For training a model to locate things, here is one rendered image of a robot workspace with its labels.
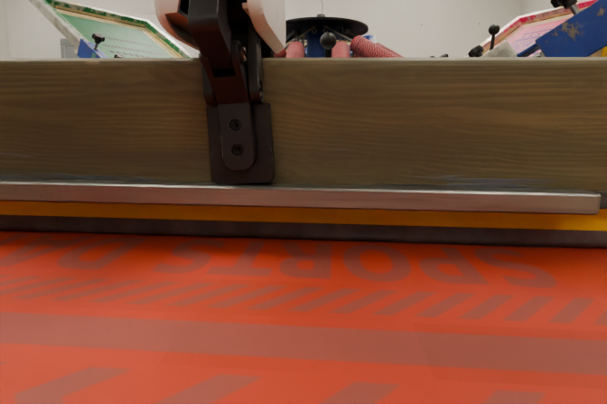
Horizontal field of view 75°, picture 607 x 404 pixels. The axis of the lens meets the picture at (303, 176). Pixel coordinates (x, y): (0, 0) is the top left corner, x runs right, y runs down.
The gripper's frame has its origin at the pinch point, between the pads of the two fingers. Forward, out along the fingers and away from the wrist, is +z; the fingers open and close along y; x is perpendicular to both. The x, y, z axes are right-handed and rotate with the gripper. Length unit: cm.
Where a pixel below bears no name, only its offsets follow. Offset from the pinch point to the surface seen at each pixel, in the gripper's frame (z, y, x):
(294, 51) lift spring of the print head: -19, -87, -4
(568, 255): 6.7, 1.5, 16.5
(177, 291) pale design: 5.4, 7.6, -1.8
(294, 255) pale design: 5.7, 2.9, 2.5
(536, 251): 6.6, 1.0, 15.1
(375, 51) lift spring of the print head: -18, -90, 17
